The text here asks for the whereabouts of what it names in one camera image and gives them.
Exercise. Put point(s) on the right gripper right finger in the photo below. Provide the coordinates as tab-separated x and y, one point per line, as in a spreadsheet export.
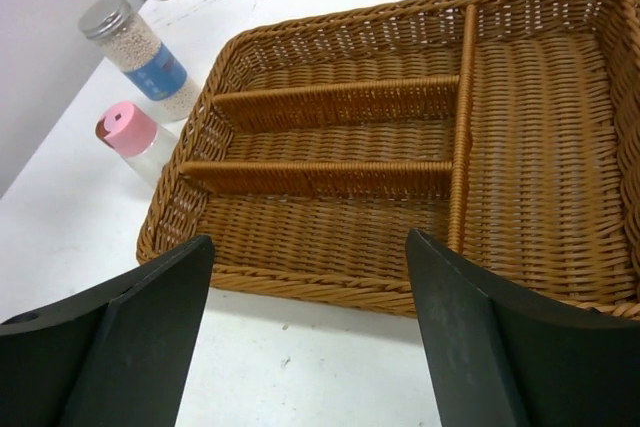
500	354

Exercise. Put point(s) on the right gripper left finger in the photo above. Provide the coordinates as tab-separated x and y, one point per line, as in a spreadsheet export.
116	354

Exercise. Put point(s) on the pink-cap clear spice bottle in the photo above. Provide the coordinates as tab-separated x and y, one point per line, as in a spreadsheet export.
145	146

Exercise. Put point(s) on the silver-lid jar with blue label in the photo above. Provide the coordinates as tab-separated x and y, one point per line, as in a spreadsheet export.
127	41

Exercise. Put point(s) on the brown wicker divided basket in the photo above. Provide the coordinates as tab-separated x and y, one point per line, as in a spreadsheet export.
506	129

